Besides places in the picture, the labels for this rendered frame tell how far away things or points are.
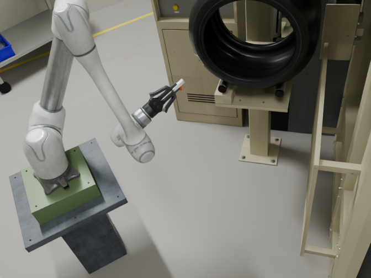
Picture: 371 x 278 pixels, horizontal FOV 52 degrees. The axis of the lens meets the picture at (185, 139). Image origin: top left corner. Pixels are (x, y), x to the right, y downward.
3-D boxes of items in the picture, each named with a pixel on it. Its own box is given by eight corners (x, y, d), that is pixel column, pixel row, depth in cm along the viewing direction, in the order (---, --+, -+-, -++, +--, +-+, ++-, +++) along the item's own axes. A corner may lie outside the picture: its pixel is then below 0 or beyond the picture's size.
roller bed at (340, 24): (321, 38, 207) (328, -15, 186) (350, 39, 202) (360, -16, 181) (319, 59, 194) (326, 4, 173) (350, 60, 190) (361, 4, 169)
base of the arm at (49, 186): (50, 201, 174) (45, 193, 170) (32, 174, 187) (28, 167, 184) (85, 180, 181) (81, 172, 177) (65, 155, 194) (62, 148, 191)
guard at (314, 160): (312, 128, 243) (325, 32, 193) (315, 129, 242) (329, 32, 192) (299, 256, 185) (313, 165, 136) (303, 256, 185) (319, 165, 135)
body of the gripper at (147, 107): (139, 105, 183) (153, 92, 183) (150, 116, 187) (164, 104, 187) (142, 109, 177) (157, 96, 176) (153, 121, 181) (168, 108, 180)
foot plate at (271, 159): (245, 134, 289) (245, 132, 287) (281, 138, 281) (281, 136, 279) (238, 160, 272) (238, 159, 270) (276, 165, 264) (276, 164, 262)
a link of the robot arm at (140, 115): (142, 124, 188) (150, 116, 188) (146, 130, 180) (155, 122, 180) (130, 111, 184) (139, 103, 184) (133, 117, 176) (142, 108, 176)
